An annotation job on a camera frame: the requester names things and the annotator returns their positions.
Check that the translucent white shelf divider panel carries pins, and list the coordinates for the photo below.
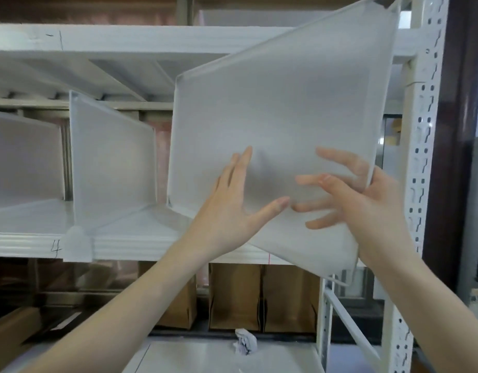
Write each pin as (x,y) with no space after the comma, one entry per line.
(281,112)
(25,159)
(111,163)

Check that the person's left forearm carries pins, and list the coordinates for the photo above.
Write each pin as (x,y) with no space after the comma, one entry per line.
(138,306)

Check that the person's right forearm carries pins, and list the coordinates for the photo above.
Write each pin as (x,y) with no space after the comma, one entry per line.
(425,306)

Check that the brown paper bag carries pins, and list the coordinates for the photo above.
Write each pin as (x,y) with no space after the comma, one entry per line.
(289,297)
(180,306)
(235,297)

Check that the person's right little finger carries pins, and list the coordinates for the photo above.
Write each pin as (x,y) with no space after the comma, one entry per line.
(324,223)

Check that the crumpled white paper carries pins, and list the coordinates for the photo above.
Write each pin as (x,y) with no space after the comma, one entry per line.
(245,341)

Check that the white metal shelving rack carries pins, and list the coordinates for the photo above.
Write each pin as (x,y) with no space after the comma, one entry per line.
(145,40)

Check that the person's left middle finger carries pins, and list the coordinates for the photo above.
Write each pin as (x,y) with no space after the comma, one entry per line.
(230,168)

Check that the person's left hand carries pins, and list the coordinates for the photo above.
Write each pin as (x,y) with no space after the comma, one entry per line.
(219,223)

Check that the person's right middle finger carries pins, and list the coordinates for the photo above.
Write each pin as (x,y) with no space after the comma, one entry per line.
(324,182)

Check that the person's right hand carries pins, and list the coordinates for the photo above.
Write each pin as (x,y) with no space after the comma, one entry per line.
(380,217)

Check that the person's left thumb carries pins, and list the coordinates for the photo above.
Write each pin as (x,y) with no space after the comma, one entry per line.
(268,211)

